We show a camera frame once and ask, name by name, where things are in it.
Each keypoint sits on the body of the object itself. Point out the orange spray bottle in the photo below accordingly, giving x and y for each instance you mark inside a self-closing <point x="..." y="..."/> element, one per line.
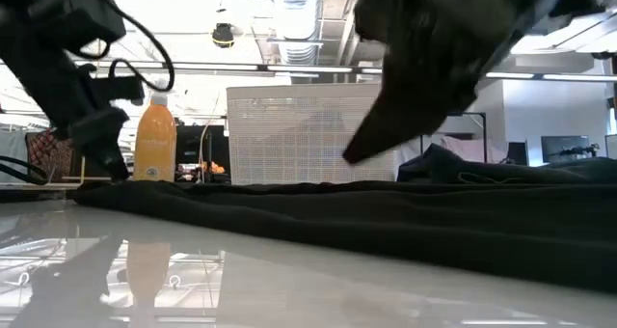
<point x="155" y="144"/>

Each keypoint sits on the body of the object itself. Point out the black computer monitor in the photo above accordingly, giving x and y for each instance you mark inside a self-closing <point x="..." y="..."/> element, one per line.
<point x="564" y="147"/>

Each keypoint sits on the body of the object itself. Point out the patterned fabric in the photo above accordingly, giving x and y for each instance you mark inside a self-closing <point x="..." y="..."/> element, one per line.
<point x="45" y="154"/>

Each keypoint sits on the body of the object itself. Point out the black towel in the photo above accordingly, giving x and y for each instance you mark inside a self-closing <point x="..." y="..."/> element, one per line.
<point x="337" y="222"/>

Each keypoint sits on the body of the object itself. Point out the blue denim jeans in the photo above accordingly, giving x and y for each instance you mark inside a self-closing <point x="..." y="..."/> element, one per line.
<point x="482" y="171"/>

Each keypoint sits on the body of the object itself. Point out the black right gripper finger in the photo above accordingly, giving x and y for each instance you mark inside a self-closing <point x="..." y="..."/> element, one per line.
<point x="390" y="130"/>

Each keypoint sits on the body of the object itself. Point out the black tubular stand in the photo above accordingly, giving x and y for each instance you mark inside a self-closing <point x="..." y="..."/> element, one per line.
<point x="479" y="125"/>

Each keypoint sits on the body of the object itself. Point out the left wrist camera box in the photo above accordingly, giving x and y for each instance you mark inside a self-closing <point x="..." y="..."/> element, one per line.
<point x="120" y="90"/>

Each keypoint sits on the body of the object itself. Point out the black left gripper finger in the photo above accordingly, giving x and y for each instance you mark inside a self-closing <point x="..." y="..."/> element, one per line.
<point x="110" y="159"/>

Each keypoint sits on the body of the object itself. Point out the white perforated plastic basket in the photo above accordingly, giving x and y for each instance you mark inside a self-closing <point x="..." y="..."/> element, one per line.
<point x="299" y="135"/>

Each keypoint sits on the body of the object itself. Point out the silver ribbed ventilation duct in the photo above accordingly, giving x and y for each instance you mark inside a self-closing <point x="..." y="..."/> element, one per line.
<point x="295" y="19"/>

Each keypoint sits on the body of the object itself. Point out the black hanging ceiling device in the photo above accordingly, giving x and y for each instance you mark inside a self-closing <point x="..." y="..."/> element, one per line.
<point x="222" y="35"/>

